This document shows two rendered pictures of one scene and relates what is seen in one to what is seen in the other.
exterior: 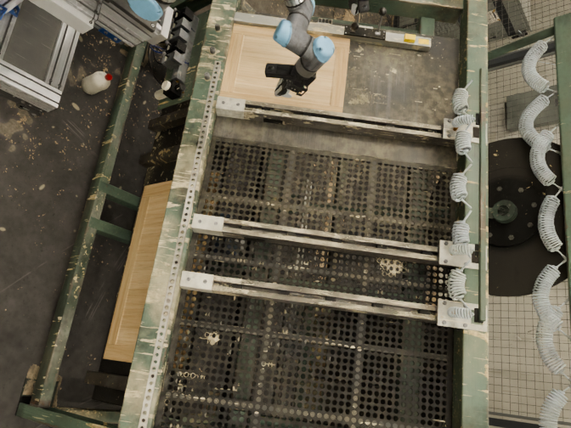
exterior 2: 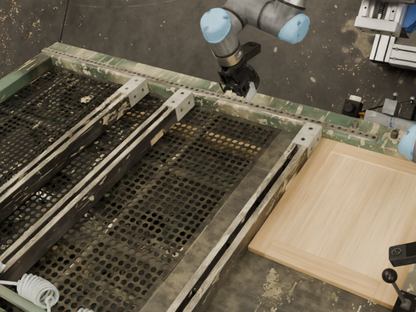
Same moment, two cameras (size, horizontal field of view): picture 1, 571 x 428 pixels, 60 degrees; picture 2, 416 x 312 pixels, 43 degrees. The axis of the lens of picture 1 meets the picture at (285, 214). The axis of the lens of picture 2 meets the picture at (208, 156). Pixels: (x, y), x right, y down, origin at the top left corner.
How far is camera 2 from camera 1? 2.12 m
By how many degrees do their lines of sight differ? 62
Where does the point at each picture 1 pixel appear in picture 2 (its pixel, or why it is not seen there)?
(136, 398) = (77, 52)
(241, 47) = (402, 171)
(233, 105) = (303, 135)
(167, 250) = (172, 77)
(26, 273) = not seen: hidden behind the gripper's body
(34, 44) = not seen: outside the picture
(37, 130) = (366, 70)
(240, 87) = (336, 158)
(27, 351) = not seen: hidden behind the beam
